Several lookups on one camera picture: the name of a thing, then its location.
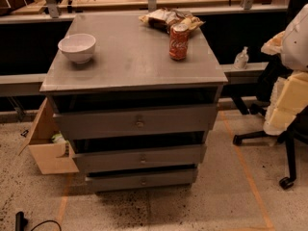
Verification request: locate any middle grey drawer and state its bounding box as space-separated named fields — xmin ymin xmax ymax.
xmin=73 ymin=144 xmax=207 ymax=173

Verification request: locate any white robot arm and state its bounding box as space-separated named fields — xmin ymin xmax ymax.
xmin=281 ymin=4 xmax=308 ymax=72

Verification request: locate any bottom grey drawer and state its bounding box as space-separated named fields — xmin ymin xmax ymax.
xmin=86 ymin=168 xmax=198 ymax=192

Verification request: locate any crumpled chip bag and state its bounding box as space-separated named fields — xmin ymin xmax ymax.
xmin=139 ymin=8 xmax=204 ymax=33

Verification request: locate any black office chair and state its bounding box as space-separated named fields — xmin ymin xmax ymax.
xmin=233 ymin=57 xmax=308 ymax=190

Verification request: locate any white ceramic bowl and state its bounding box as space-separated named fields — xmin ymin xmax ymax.
xmin=58 ymin=34 xmax=96 ymax=64

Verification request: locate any red coke can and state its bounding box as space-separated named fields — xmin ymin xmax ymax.
xmin=169 ymin=23 xmax=189 ymax=61

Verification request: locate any grey drawer cabinet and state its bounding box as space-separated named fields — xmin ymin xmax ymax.
xmin=40 ymin=13 xmax=227 ymax=178

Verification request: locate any black cable on floor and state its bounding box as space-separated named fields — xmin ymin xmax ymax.
xmin=14 ymin=211 xmax=63 ymax=231

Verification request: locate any clear plastic bottle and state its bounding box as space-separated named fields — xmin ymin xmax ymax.
xmin=234 ymin=46 xmax=249 ymax=69

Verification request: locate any open cardboard box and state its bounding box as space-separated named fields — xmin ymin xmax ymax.
xmin=18 ymin=99 xmax=78 ymax=174

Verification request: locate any top grey drawer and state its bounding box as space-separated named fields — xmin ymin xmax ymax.
xmin=54 ymin=105 xmax=218 ymax=140

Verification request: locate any grey drawer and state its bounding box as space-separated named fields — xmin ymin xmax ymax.
xmin=54 ymin=105 xmax=218 ymax=140
xmin=73 ymin=144 xmax=207 ymax=173
xmin=86 ymin=168 xmax=198 ymax=192

